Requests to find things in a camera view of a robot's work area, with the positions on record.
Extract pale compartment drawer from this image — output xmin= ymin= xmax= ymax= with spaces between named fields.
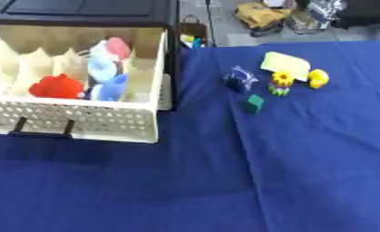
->
xmin=0 ymin=24 xmax=170 ymax=144

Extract green block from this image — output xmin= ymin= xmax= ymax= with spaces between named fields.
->
xmin=243 ymin=93 xmax=266 ymax=114

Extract brown bag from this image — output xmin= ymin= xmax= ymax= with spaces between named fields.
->
xmin=178 ymin=14 xmax=210 ymax=49

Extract blue soft toy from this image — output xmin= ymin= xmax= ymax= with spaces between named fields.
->
xmin=84 ymin=59 xmax=130 ymax=102

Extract black tripod leg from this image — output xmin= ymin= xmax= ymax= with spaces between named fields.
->
xmin=203 ymin=0 xmax=219 ymax=48

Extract yellow flower toy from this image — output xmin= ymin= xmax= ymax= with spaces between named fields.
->
xmin=267 ymin=71 xmax=297 ymax=98

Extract pink and white soft toy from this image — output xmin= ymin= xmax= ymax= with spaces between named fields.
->
xmin=89 ymin=36 xmax=132 ymax=63

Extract pale yellow sponge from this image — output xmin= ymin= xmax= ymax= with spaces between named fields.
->
xmin=259 ymin=51 xmax=314 ymax=82

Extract yellow cloth bag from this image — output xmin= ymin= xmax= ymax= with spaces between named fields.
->
xmin=234 ymin=2 xmax=295 ymax=30

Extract yellow rubber duck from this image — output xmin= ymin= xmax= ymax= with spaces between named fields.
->
xmin=307 ymin=68 xmax=331 ymax=90

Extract red soft toy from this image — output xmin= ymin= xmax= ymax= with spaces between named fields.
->
xmin=27 ymin=72 xmax=87 ymax=100

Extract black cabinet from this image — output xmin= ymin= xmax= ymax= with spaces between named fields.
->
xmin=0 ymin=0 xmax=182 ymax=111

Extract black chair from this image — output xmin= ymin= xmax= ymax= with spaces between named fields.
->
xmin=332 ymin=0 xmax=380 ymax=41

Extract black drawer handle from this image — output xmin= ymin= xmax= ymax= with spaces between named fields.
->
xmin=6 ymin=116 xmax=77 ymax=140

